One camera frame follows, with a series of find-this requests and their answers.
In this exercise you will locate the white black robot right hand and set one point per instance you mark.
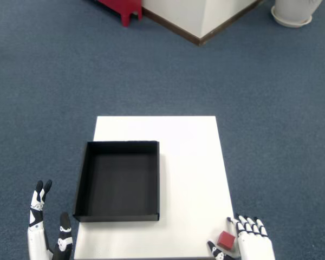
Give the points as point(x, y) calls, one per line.
point(256, 247)

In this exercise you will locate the red plastic stool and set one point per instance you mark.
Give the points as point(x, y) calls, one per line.
point(127, 8)

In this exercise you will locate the black open cardboard box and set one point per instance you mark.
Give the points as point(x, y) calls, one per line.
point(119, 181)

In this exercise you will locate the small red cube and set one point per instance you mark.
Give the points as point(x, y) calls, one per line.
point(226, 239)

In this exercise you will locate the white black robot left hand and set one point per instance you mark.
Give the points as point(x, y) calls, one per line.
point(36, 243)

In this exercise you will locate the white plant pot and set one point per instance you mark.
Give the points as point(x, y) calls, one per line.
point(295, 9)

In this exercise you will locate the dark brown baseboard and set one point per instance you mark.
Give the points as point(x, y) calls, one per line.
point(199, 40)

